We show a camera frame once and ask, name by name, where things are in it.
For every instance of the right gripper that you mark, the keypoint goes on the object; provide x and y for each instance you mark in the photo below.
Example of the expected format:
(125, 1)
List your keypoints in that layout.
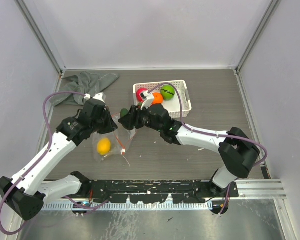
(127, 121)

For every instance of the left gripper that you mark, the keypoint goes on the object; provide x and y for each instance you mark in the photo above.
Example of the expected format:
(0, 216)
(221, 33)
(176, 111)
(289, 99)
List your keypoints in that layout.
(111, 125)

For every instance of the green avocado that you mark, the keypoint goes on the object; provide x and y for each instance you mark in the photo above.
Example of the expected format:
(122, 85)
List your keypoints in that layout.
(124, 112)

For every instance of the clear zip top bag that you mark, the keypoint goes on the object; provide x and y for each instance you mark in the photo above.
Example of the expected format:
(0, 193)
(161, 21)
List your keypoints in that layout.
(121, 140)

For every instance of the yellow lemon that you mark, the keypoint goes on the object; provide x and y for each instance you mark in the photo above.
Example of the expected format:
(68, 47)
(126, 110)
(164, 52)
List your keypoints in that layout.
(104, 146)

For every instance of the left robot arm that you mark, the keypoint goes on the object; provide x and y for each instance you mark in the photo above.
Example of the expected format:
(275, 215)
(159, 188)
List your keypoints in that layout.
(69, 135)

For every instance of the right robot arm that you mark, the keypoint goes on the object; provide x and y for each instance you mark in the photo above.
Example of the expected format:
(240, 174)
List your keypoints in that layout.
(236, 150)

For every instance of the red apple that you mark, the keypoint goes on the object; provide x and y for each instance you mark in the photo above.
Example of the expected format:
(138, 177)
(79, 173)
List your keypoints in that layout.
(138, 94)

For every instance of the orange fruit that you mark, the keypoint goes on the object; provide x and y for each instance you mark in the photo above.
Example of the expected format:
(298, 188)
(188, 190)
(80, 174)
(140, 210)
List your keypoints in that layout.
(158, 98)

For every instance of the grey cloth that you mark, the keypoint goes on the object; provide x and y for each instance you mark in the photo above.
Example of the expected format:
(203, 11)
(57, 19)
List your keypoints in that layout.
(84, 82)

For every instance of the white plastic basket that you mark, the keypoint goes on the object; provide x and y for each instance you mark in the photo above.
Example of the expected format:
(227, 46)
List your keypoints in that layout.
(172, 106)

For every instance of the green watermelon ball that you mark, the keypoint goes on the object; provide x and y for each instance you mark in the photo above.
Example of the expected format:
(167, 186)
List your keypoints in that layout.
(167, 92)

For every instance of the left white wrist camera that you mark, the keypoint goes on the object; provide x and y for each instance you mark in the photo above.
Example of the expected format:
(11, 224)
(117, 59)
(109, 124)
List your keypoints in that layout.
(100, 97)

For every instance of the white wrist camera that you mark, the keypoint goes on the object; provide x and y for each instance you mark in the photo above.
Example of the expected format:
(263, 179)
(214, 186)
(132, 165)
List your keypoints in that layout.
(148, 99)
(100, 97)

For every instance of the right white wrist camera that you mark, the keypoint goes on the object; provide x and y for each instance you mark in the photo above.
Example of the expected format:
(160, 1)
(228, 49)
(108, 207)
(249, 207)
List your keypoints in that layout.
(148, 99)

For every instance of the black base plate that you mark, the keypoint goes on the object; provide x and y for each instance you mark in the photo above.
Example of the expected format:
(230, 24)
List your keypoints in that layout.
(149, 191)

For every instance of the grey cable duct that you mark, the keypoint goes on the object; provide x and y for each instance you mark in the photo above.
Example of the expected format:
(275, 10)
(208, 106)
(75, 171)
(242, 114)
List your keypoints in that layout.
(165, 206)

